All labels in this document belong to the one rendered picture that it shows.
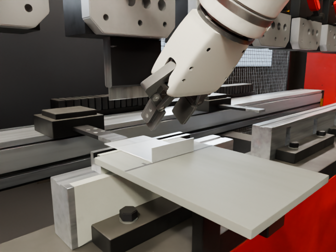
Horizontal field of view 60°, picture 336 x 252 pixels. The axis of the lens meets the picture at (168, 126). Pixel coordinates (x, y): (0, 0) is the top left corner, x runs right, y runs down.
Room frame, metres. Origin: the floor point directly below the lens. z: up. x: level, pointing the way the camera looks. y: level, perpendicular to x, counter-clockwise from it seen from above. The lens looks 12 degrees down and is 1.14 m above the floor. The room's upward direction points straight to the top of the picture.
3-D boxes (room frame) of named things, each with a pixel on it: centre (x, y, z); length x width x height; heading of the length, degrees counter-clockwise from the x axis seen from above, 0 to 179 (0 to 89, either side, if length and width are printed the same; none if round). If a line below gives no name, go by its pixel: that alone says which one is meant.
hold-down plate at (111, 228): (0.47, -0.01, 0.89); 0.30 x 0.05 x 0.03; 133
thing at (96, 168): (0.50, 0.04, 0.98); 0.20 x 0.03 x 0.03; 133
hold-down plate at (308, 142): (0.86, -0.43, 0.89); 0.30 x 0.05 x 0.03; 133
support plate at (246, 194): (0.38, -0.05, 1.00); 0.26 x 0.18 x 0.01; 43
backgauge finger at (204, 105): (0.94, -0.19, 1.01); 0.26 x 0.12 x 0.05; 43
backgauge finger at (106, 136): (0.60, 0.18, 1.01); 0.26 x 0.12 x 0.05; 43
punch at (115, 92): (0.49, 0.06, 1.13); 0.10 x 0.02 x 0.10; 133
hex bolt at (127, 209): (0.40, 0.06, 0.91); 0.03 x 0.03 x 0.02
